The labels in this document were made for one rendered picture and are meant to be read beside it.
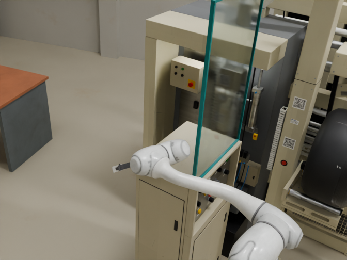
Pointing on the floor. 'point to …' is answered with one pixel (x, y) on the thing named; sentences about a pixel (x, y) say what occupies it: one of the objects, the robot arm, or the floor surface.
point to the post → (304, 93)
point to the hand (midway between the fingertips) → (124, 166)
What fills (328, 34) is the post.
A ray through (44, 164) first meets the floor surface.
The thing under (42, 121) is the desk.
